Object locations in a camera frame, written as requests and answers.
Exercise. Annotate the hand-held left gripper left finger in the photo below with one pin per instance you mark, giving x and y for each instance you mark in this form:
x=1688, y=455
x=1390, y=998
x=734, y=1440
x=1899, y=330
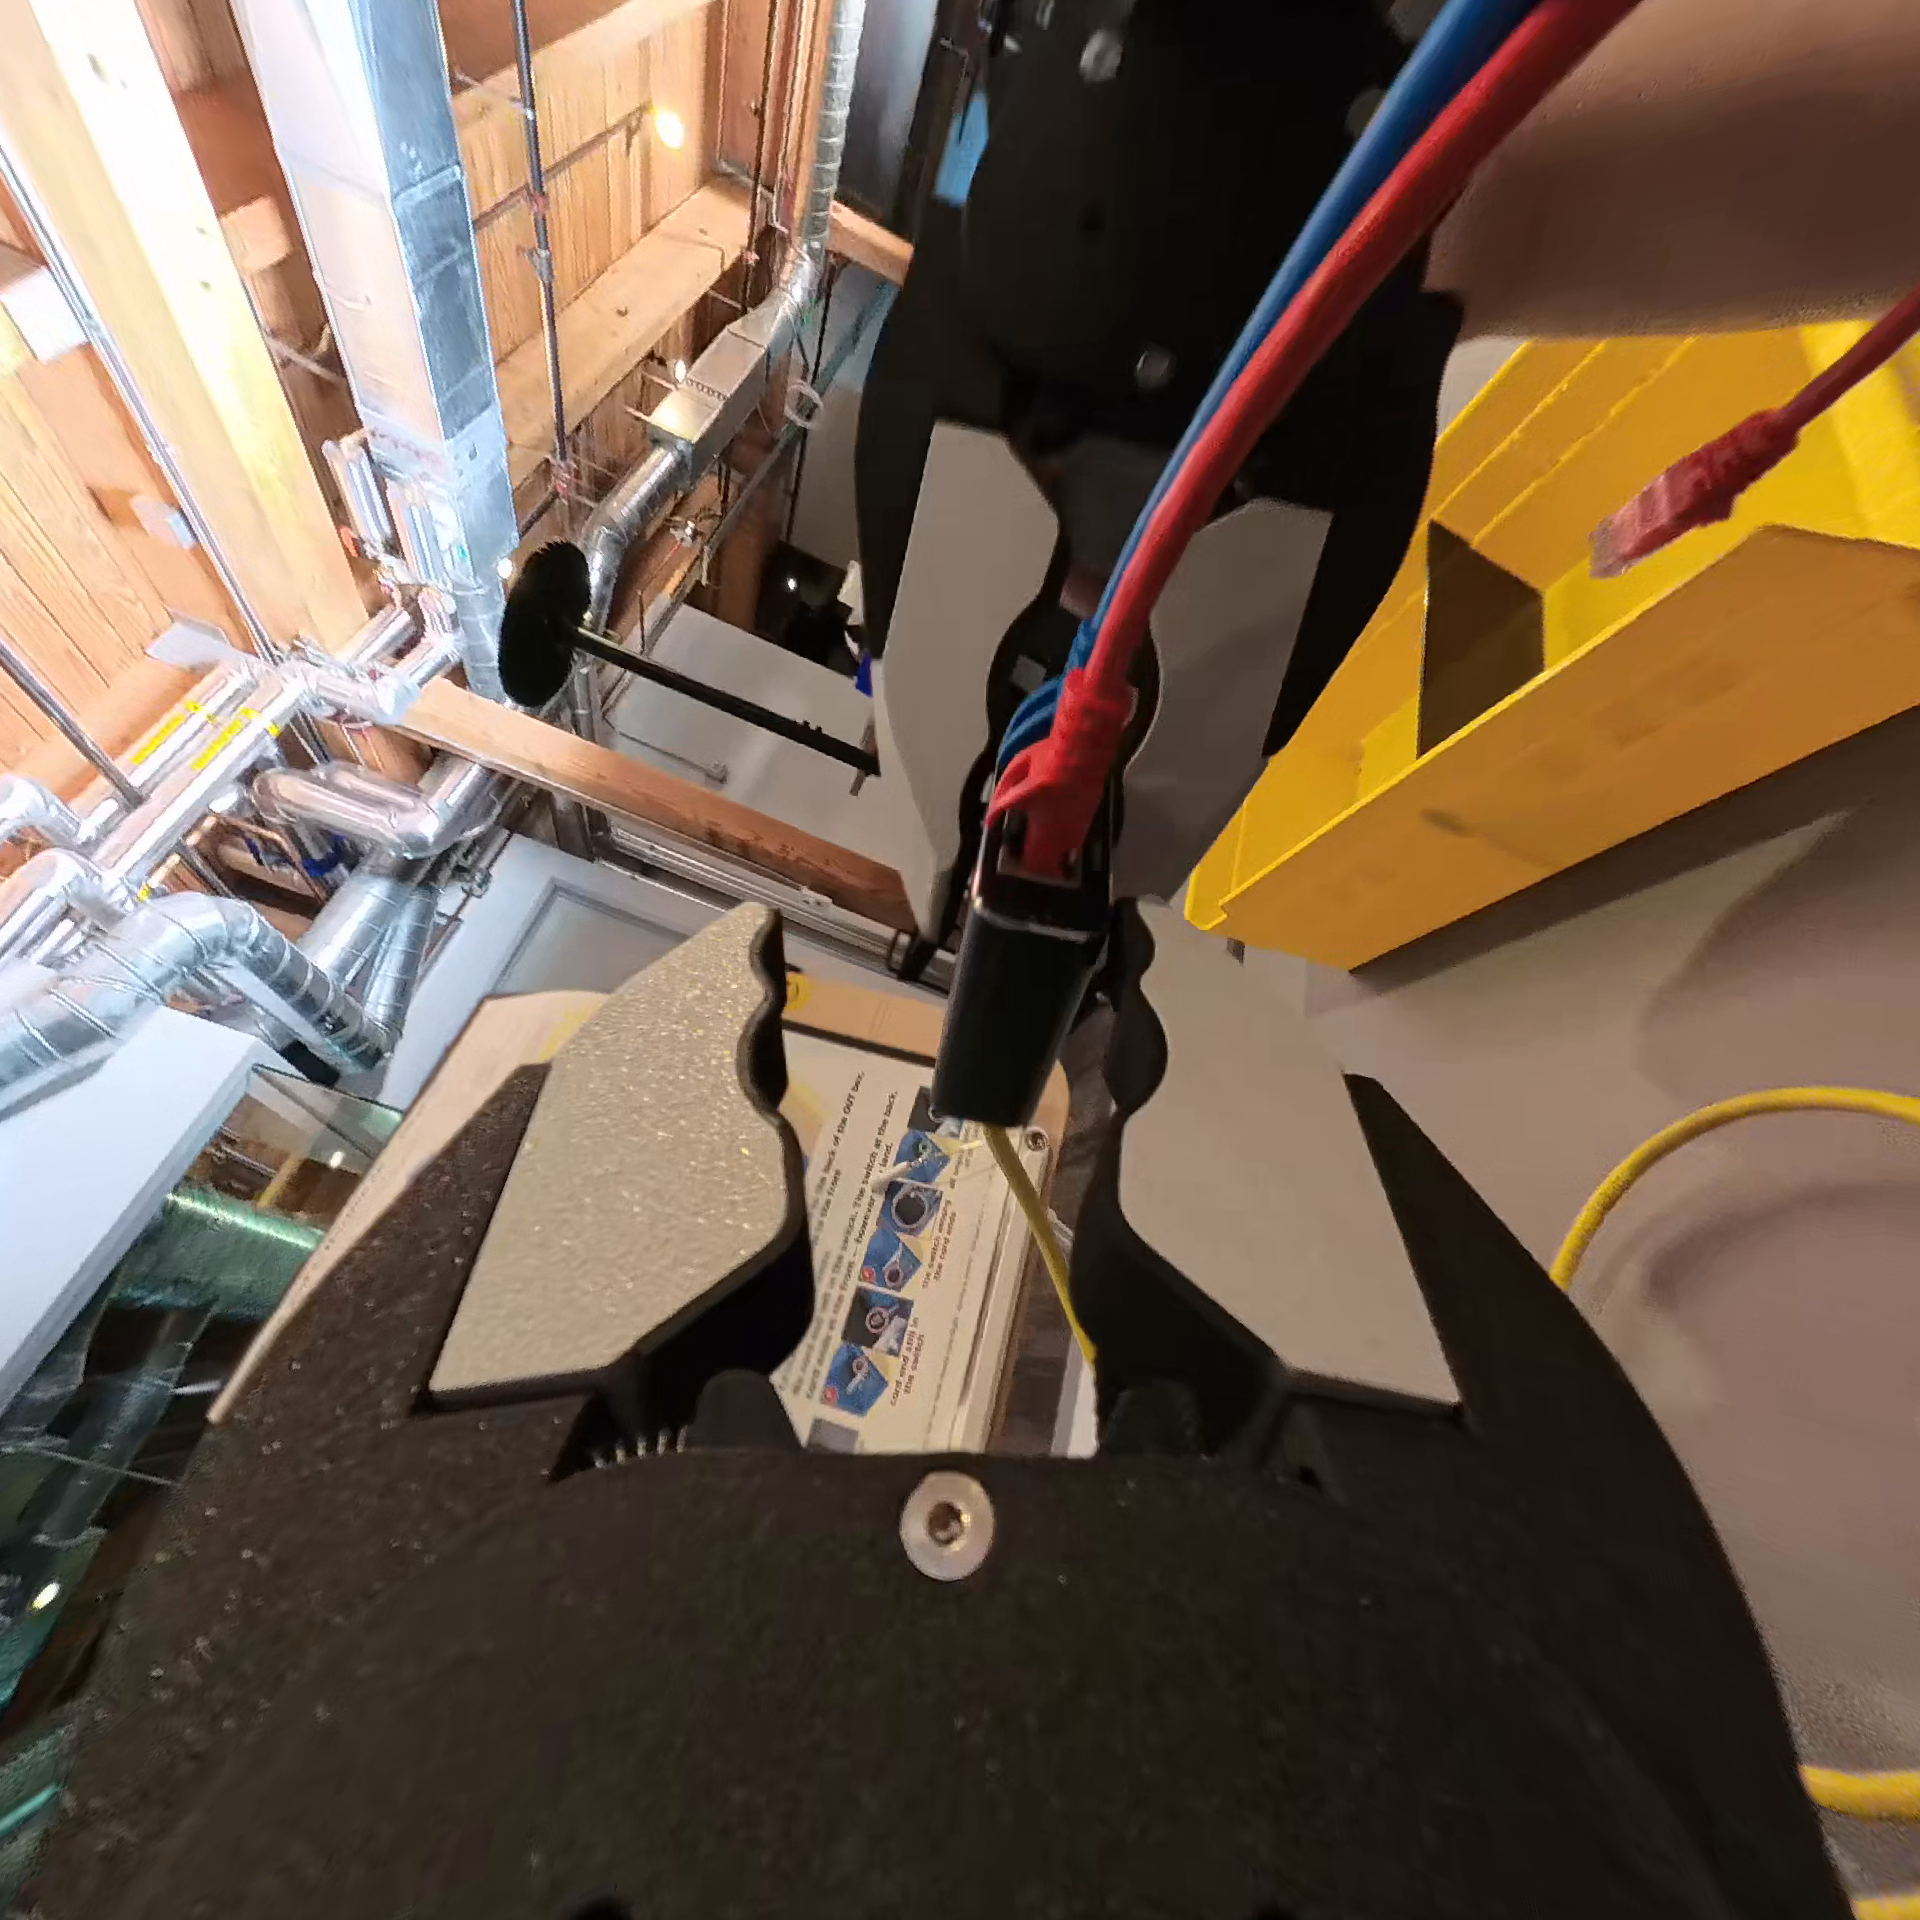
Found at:
x=630, y=1171

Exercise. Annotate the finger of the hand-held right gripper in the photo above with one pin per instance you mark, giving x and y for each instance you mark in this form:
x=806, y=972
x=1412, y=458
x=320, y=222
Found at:
x=960, y=599
x=1231, y=646

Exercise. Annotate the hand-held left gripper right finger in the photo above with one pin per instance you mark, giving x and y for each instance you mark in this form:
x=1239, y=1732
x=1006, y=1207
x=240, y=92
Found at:
x=1276, y=1201

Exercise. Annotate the black ethernet port adapter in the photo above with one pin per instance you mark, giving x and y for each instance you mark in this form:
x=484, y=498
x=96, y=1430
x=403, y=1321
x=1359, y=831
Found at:
x=1019, y=1003

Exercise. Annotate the yellow plastic bin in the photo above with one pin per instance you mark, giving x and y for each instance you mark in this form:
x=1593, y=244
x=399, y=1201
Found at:
x=1651, y=721

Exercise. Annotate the person's right forearm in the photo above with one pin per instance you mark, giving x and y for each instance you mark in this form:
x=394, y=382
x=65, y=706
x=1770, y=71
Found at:
x=1681, y=164

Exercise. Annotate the white door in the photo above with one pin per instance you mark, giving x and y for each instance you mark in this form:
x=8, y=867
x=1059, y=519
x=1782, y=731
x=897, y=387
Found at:
x=630, y=931

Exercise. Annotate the printed instruction sheet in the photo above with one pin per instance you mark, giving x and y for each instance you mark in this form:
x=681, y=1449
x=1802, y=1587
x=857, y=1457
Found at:
x=915, y=1275

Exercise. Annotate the corrugated silver duct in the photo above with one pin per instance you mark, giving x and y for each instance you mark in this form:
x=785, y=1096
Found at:
x=224, y=961

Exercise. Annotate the rectangular silver duct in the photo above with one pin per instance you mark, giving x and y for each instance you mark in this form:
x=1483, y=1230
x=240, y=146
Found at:
x=390, y=300

